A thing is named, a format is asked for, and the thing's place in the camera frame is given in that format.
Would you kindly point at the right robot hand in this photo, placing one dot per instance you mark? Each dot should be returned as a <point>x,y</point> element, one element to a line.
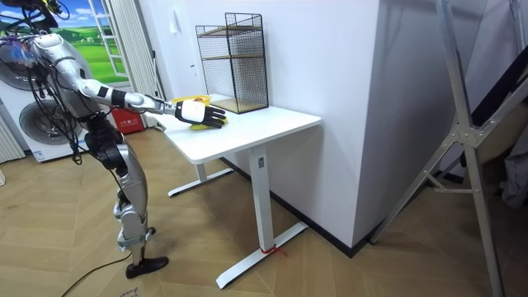
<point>194,111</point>

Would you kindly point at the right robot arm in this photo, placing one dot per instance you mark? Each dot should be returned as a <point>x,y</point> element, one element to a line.
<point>103,92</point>

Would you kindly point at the white standing desk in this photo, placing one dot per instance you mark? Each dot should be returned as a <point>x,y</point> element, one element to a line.
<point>247,128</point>

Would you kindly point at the red box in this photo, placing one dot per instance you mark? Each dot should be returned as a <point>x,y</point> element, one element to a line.
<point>128,121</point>

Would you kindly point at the white pleated curtain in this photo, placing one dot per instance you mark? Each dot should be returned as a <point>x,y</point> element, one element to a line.
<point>134,53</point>

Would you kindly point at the robot legs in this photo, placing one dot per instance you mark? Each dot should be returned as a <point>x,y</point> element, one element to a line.
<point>134,181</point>

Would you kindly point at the robot body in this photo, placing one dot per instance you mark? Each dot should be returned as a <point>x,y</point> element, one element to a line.
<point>83,105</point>

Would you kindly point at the white washing machine tower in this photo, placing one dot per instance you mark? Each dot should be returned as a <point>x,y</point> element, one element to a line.
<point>41,121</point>

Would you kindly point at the white ribbed panel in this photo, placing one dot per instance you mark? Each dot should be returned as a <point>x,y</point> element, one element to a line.
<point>9,142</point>

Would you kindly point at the landscape wall poster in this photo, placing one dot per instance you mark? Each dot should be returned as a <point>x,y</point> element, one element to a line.
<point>95,49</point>

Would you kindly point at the silver metal frame stand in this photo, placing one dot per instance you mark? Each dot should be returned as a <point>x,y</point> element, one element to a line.
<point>466,134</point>

